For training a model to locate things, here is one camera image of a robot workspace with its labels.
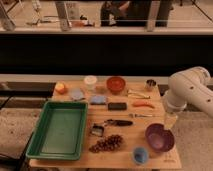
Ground bunch of dark grapes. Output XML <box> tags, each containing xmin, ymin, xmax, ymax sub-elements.
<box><xmin>89</xmin><ymin>135</ymin><xmax>124</xmax><ymax>153</ymax></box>

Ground black rectangular block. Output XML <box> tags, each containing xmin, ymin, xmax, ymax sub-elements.
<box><xmin>108</xmin><ymin>102</ymin><xmax>127</xmax><ymax>110</ymax></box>

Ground person in background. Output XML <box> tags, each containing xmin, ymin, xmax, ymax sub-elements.
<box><xmin>100</xmin><ymin>1</ymin><xmax>130</xmax><ymax>26</ymax></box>

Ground green plastic tray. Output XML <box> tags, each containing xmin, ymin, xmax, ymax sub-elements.
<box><xmin>26</xmin><ymin>101</ymin><xmax>88</xmax><ymax>161</ymax></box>

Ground small metal cup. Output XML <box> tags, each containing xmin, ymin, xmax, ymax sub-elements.
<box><xmin>145</xmin><ymin>79</ymin><xmax>156</xmax><ymax>91</ymax></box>

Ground grey blue cloth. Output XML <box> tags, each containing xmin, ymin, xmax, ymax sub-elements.
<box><xmin>69</xmin><ymin>88</ymin><xmax>85</xmax><ymax>101</ymax></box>

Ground orange carrot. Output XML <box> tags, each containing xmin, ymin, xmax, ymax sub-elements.
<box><xmin>132</xmin><ymin>101</ymin><xmax>155</xmax><ymax>109</ymax></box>

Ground purple bowl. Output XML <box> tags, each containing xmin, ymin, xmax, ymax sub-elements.
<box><xmin>145</xmin><ymin>123</ymin><xmax>175</xmax><ymax>152</ymax></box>

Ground wooden tongs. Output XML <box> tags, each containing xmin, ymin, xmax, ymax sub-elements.
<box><xmin>127</xmin><ymin>89</ymin><xmax>150</xmax><ymax>99</ymax></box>

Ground wooden board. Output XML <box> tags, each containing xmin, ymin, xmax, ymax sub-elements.
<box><xmin>29</xmin><ymin>82</ymin><xmax>182</xmax><ymax>170</ymax></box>

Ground blue sponge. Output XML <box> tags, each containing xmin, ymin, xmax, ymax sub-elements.
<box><xmin>90</xmin><ymin>95</ymin><xmax>107</xmax><ymax>105</ymax></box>

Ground metal fork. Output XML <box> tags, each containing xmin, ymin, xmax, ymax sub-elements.
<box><xmin>128</xmin><ymin>113</ymin><xmax>154</xmax><ymax>118</ymax></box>

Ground white cup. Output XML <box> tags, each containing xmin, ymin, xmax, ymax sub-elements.
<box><xmin>84</xmin><ymin>75</ymin><xmax>97</xmax><ymax>90</ymax></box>

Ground small blue cup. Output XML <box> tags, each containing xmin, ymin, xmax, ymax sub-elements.
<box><xmin>133</xmin><ymin>147</ymin><xmax>149</xmax><ymax>165</ymax></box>

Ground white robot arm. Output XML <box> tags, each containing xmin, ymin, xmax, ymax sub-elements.
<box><xmin>162</xmin><ymin>66</ymin><xmax>213</xmax><ymax>130</ymax></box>

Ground red bowl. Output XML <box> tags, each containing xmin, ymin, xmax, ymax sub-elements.
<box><xmin>106</xmin><ymin>76</ymin><xmax>126</xmax><ymax>94</ymax></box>

